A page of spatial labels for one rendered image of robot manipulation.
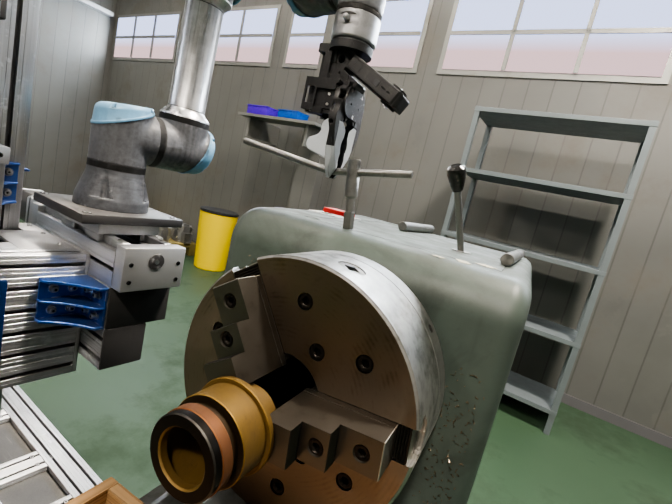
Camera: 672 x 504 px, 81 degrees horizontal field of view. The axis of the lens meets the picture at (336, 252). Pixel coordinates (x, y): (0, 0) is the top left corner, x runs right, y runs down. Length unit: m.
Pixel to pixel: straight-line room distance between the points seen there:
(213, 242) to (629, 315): 4.12
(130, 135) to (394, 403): 0.77
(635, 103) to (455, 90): 1.44
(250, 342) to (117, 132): 0.65
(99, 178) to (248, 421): 0.71
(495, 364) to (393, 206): 3.71
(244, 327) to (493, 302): 0.31
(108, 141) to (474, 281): 0.77
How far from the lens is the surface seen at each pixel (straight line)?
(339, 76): 0.70
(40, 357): 1.01
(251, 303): 0.43
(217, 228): 4.84
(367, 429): 0.40
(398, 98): 0.64
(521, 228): 3.84
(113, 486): 0.62
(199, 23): 1.07
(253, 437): 0.38
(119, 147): 0.97
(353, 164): 0.65
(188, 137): 1.02
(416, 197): 4.11
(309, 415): 0.41
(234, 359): 0.40
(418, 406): 0.41
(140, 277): 0.88
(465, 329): 0.54
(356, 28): 0.69
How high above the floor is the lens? 1.32
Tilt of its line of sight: 9 degrees down
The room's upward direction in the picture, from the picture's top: 13 degrees clockwise
